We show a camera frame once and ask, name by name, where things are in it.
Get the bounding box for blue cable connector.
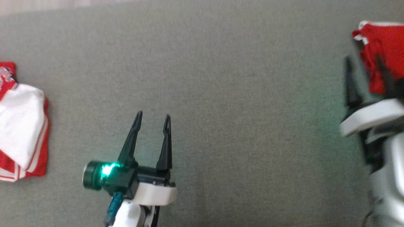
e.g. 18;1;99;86
105;192;124;227

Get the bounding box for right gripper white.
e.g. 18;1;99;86
340;54;404;138

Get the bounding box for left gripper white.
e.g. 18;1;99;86
104;111;177;207

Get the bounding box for red garment with white trim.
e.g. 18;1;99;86
352;20;404;96

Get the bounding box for red shorts with white panel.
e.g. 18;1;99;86
0;61;50;183

